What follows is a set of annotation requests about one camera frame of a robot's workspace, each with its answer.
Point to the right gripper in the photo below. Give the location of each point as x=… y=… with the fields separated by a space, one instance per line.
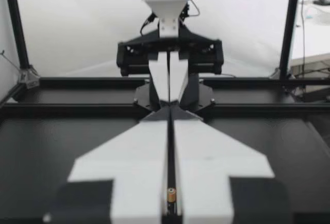
x=206 y=54

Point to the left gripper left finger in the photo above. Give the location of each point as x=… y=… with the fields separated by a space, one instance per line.
x=134 y=162

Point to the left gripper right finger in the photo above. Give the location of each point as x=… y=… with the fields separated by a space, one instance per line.
x=211 y=162

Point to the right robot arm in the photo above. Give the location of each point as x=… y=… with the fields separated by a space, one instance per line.
x=194 y=90

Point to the black and copper battery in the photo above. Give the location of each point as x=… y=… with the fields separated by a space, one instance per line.
x=171 y=198

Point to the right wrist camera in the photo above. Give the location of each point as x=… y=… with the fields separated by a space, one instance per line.
x=163 y=0

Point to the black frame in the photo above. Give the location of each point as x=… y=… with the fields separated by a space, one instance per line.
x=287 y=28

